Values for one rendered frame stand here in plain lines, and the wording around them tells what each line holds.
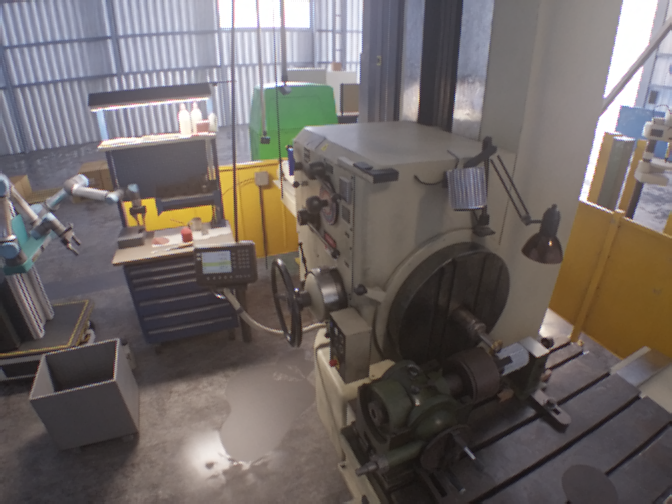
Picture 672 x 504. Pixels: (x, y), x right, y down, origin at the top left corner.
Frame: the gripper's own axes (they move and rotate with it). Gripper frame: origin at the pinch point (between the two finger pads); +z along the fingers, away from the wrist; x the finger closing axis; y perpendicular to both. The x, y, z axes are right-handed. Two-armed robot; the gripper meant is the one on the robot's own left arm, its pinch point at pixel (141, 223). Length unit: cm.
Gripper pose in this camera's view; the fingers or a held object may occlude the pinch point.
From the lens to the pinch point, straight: 325.8
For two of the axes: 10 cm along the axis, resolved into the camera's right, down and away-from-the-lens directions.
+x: 9.4, -1.6, 3.0
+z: 0.0, 8.8, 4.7
